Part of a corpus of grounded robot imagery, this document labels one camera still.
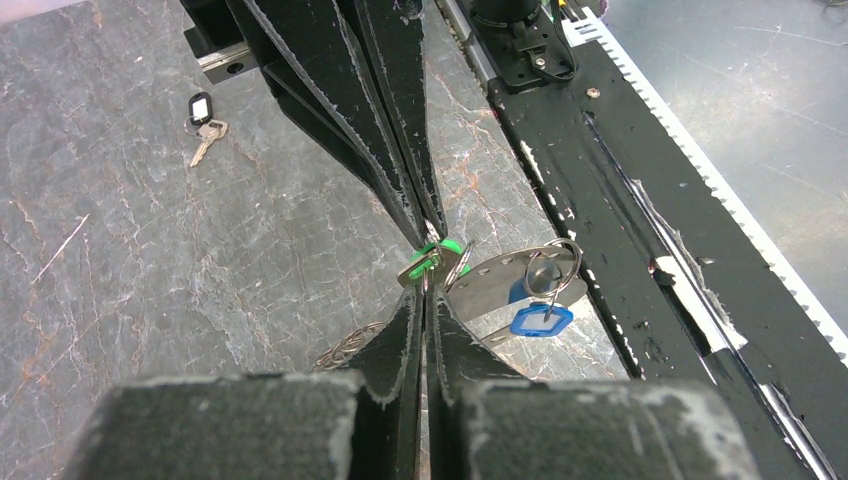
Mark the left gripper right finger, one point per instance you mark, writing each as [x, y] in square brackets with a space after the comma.
[488, 421]

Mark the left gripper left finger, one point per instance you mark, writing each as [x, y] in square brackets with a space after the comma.
[357, 421]

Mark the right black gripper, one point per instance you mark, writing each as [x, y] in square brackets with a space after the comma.
[351, 75]

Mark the blue key tag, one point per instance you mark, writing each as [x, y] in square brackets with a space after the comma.
[543, 317]

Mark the metal key organizer plate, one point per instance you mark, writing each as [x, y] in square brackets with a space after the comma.
[485, 289]

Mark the green key tag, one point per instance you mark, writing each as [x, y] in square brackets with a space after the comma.
[442, 262]

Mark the black key tag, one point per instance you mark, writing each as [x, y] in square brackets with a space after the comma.
[201, 124]

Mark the grey slotted cable duct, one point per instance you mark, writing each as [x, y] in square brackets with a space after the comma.
[590, 29]

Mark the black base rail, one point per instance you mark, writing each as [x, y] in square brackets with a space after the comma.
[682, 291]

